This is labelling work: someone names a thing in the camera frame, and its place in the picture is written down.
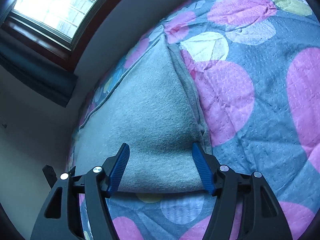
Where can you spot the bright window with frame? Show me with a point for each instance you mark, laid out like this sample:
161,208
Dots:
58,30

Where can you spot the floral circle-pattern bed cover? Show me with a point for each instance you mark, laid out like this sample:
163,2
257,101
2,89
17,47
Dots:
255,65

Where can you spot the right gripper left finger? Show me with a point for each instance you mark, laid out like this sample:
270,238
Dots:
60,218

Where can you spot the dark blue curtain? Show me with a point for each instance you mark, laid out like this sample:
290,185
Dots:
36,72

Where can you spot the grey garment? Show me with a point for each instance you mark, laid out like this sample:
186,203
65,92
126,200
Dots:
155,109

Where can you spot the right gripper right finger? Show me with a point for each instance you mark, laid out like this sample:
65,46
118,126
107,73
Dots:
261,216

